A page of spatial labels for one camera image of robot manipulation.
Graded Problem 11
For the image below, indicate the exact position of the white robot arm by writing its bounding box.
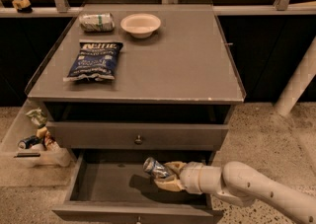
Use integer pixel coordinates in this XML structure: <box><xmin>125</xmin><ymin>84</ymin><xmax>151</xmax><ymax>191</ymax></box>
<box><xmin>154</xmin><ymin>162</ymin><xmax>316</xmax><ymax>224</ymax></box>

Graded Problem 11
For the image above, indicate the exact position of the blue kettle chips bag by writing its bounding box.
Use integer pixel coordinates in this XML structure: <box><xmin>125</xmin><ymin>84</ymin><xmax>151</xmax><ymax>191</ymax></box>
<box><xmin>64</xmin><ymin>39</ymin><xmax>123</xmax><ymax>81</ymax></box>

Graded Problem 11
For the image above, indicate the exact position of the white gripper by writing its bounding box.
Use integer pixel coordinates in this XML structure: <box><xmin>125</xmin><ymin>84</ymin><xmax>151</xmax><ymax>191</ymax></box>
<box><xmin>154</xmin><ymin>161</ymin><xmax>224</xmax><ymax>194</ymax></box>

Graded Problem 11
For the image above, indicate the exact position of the small yellow black object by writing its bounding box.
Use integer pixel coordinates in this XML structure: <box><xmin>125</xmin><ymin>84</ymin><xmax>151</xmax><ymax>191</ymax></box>
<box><xmin>12</xmin><ymin>0</ymin><xmax>33</xmax><ymax>13</ymax></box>

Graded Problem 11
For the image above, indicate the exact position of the open grey middle drawer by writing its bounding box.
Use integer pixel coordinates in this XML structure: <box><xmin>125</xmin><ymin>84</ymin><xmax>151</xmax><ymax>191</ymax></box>
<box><xmin>52</xmin><ymin>150</ymin><xmax>223</xmax><ymax>224</ymax></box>

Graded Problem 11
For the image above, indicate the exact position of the dark blue can in bin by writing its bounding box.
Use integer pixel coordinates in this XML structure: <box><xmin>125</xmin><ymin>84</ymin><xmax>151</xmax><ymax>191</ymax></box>
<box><xmin>18</xmin><ymin>135</ymin><xmax>40</xmax><ymax>149</ymax></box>

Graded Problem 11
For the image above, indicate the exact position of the grey drawer cabinet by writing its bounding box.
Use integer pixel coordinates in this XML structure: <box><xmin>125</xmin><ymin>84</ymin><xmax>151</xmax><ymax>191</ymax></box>
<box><xmin>25</xmin><ymin>3</ymin><xmax>247</xmax><ymax>224</ymax></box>

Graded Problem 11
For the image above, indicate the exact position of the silver blue redbull can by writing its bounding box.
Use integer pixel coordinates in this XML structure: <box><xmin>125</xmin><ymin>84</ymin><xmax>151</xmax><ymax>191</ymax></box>
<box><xmin>143</xmin><ymin>157</ymin><xmax>172</xmax><ymax>179</ymax></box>

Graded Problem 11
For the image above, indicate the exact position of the grey upper drawer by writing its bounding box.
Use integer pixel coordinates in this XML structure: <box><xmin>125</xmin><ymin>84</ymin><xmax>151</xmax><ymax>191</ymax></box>
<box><xmin>47</xmin><ymin>122</ymin><xmax>228</xmax><ymax>150</ymax></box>

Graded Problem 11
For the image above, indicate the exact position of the white paper bowl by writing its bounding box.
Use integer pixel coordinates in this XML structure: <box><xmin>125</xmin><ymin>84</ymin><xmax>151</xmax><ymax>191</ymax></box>
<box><xmin>120</xmin><ymin>14</ymin><xmax>161</xmax><ymax>38</ymax></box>

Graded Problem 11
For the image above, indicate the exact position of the green white wrapper in bin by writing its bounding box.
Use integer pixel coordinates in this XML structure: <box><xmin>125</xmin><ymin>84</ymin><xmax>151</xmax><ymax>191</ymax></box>
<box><xmin>26</xmin><ymin>108</ymin><xmax>47</xmax><ymax>128</ymax></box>

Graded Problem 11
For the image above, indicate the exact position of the clear plastic bin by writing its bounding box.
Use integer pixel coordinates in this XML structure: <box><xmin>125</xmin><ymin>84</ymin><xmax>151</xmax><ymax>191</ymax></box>
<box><xmin>1</xmin><ymin>101</ymin><xmax>71</xmax><ymax>167</ymax></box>

